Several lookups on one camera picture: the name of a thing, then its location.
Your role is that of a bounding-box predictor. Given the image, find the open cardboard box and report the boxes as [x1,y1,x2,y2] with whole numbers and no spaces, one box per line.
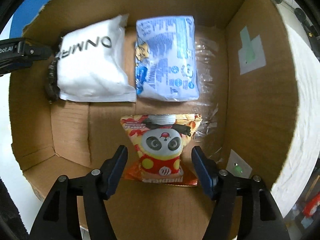
[9,0,298,239]

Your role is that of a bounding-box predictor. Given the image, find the blue foam mat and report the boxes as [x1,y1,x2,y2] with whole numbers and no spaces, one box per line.
[9,0,50,38]

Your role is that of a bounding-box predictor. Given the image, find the light blue snack packet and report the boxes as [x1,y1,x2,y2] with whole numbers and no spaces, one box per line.
[135,16,200,102]

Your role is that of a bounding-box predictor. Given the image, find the red plastic bag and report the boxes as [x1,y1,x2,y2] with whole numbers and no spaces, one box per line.
[303,192,320,217]

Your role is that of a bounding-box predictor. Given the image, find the white ONMAX pouch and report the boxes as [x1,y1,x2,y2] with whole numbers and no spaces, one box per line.
[56,15,137,102]

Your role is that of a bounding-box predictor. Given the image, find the grey tablecloth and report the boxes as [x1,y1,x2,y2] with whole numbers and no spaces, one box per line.
[271,0,319,216]

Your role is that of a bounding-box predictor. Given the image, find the orange panda snack packet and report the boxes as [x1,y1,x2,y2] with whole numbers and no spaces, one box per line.
[120,114,202,186]

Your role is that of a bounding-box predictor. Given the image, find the yellow snack packet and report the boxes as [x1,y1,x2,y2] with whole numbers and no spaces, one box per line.
[44,58,60,102]

